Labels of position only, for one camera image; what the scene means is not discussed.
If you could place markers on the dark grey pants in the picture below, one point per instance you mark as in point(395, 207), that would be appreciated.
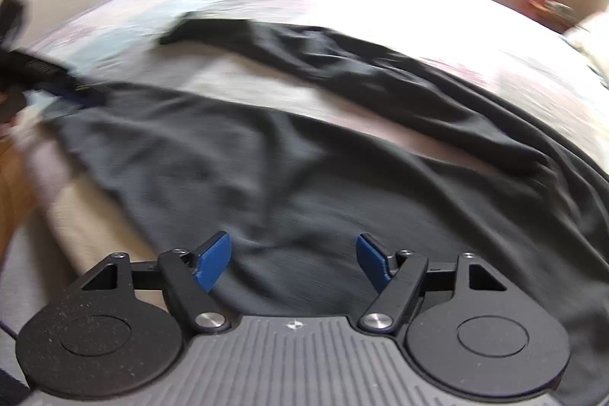
point(309, 177)

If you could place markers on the beige printed pillow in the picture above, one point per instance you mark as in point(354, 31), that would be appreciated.
point(592, 44)

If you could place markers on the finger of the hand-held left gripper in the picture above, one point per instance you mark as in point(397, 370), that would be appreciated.
point(71, 93)

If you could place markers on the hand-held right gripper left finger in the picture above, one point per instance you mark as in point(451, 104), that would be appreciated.
point(214, 261)

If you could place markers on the grey bundle on nightstand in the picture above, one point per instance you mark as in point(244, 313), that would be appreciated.
point(560, 8)

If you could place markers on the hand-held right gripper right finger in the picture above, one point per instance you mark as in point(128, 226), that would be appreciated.
point(373, 261)

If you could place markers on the wooden nightstand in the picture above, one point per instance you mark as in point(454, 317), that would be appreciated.
point(542, 9)

